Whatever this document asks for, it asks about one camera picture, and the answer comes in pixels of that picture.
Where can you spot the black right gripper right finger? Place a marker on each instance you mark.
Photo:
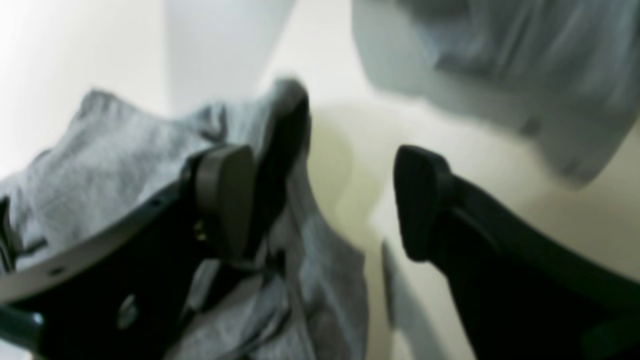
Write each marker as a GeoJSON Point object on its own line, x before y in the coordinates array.
{"type": "Point", "coordinates": [519, 294]}

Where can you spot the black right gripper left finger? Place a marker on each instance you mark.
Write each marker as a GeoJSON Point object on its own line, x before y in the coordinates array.
{"type": "Point", "coordinates": [121, 294]}

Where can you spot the grey t-shirt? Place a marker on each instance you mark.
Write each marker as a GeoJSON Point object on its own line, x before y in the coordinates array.
{"type": "Point", "coordinates": [299, 291]}

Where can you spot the grey clothes pile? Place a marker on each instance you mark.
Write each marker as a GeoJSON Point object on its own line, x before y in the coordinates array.
{"type": "Point", "coordinates": [587, 50]}

